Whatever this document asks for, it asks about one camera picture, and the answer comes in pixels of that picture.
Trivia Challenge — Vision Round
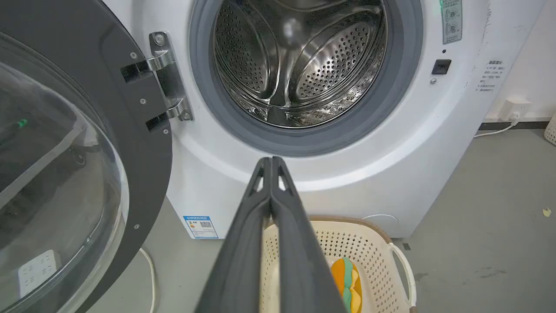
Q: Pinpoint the white power strip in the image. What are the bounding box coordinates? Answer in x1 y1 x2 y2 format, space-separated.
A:
17 250 61 299

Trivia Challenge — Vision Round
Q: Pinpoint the cream perforated laundry basket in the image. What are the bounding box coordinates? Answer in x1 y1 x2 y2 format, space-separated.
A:
259 216 417 313

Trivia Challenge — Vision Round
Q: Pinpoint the white woven basket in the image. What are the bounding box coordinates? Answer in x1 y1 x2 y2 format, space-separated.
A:
544 112 556 146

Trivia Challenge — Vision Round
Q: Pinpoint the dark grey washing machine door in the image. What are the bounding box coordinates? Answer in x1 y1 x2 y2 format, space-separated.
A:
0 0 174 313

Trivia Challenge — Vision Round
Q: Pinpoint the white front-load washing machine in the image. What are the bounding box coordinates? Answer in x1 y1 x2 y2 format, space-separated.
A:
103 0 547 240

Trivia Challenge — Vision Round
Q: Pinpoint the white cable on floor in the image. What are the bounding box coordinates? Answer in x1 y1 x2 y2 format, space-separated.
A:
139 247 156 313

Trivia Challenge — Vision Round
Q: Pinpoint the white power cable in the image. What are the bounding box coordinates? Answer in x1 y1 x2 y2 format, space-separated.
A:
473 114 520 139

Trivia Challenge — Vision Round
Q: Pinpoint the white wall power socket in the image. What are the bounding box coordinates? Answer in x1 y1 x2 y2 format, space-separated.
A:
498 98 533 122

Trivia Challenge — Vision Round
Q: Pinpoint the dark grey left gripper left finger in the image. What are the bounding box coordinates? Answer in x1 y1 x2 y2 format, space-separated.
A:
194 157 272 313

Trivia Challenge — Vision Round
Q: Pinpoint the orange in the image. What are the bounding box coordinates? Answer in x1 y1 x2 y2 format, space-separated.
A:
331 256 363 313

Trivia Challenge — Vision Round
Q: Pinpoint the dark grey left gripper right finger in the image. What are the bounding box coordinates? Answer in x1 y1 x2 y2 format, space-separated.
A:
271 156 348 313

